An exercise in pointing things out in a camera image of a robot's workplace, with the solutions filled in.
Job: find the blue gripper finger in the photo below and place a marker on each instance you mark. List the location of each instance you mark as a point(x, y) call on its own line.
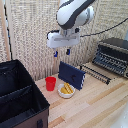
point(56, 53)
point(68, 51)

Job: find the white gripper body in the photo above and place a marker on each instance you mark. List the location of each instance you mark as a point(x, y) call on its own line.
point(63, 39)

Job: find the red plastic cup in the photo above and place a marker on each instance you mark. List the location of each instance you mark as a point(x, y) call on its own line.
point(50, 83)

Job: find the bamboo screen divider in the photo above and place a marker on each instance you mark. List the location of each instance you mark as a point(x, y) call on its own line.
point(30, 36)

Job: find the yellow food piece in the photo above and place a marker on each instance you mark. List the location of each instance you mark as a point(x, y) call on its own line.
point(66, 89)

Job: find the white bowl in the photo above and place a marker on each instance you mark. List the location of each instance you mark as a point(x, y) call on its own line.
point(66, 95)

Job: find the black toaster oven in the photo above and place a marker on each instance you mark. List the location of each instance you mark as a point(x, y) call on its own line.
point(111, 56)

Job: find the black fabric storage box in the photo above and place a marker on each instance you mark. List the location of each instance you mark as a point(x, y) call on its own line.
point(18, 96)

